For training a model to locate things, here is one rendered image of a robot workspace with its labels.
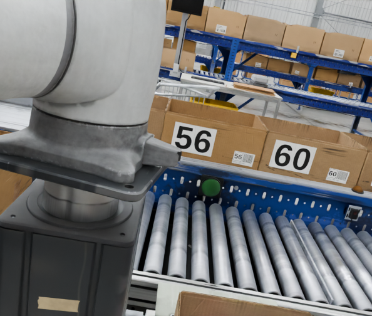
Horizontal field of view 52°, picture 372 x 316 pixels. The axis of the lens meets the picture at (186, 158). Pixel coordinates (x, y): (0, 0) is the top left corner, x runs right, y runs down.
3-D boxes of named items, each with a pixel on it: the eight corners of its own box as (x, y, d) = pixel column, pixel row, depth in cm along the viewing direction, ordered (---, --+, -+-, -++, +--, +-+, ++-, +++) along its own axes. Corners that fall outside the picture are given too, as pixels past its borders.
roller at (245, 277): (237, 305, 100) (242, 288, 98) (223, 214, 149) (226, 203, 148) (256, 308, 100) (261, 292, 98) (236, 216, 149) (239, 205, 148)
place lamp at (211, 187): (200, 195, 144) (203, 178, 141) (200, 194, 145) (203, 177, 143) (218, 198, 144) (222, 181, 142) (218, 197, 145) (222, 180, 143)
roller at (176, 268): (164, 291, 99) (167, 275, 98) (175, 205, 148) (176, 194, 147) (183, 294, 99) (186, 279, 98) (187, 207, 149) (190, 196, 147)
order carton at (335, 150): (257, 172, 148) (268, 130, 143) (247, 150, 176) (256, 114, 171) (354, 190, 150) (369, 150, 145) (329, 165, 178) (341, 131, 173)
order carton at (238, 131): (157, 153, 147) (165, 110, 142) (163, 134, 175) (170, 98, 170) (257, 172, 148) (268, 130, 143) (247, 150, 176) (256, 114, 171)
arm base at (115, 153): (161, 194, 44) (170, 147, 42) (-15, 149, 46) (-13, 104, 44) (188, 155, 61) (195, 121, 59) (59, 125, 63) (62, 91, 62)
